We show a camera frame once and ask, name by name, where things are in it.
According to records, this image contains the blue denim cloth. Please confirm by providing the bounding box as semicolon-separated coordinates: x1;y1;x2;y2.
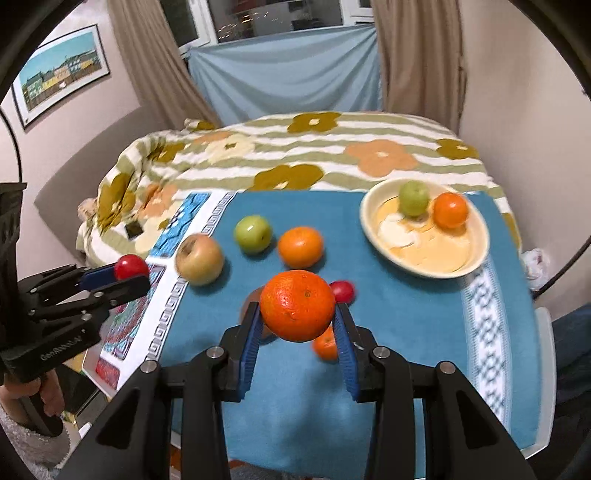
549;308;591;418

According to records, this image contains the green apple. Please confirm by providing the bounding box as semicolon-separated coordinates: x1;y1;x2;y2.
233;215;273;254
398;181;431;218

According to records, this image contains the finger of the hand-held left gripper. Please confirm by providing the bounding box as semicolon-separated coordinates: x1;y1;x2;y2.
18;263;119;303
28;274;151;334

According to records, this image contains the person's left hand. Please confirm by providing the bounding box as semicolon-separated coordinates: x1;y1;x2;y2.
0;368;66;418

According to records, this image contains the small red fruit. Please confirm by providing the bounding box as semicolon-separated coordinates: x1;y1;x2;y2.
114;254;151;281
329;280;356;306

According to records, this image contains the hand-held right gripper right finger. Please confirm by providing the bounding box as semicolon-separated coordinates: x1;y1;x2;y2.
335;302;539;480

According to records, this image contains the floral striped blanket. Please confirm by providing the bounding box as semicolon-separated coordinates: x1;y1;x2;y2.
76;112;523;278

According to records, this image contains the light blue sheet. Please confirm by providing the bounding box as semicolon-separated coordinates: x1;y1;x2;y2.
187;23;384;128

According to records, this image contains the cream ceramic bowl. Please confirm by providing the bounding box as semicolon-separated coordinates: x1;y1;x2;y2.
359;179;491;280

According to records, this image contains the large orange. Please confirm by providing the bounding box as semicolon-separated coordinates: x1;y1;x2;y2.
259;270;336;343

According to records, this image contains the small tangerine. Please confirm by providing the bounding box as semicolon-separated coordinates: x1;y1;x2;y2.
312;325;341;362

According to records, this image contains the black cable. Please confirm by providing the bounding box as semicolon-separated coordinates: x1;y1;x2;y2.
0;108;23;186
531;235;591;302

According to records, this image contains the brown kiwi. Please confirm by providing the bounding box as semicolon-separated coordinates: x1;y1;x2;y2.
240;286;278;345

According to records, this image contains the colourful patterned cloth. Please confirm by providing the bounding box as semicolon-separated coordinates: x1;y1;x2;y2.
95;191;237;398

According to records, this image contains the framed wall poster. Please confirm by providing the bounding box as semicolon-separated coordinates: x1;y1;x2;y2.
10;24;112;130

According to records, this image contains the grey bed frame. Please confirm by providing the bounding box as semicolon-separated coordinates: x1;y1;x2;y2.
34;108;144;265

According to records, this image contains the beige curtain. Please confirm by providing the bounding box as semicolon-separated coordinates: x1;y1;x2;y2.
372;0;467;136
107;0;222;133

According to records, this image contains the window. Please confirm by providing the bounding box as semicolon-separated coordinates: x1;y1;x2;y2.
159;0;375;52

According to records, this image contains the white plastic bag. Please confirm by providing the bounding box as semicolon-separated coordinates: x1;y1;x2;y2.
522;248;548;292

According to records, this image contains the blue cloth with white pattern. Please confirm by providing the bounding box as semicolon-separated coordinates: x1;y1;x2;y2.
152;189;544;463

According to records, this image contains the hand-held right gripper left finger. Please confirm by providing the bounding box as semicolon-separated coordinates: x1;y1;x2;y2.
55;302;265;480

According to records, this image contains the red yellow apple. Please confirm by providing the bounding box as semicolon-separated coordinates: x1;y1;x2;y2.
174;233;225;287

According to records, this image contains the person's left forearm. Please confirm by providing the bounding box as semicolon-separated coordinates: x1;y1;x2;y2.
0;401;71;469

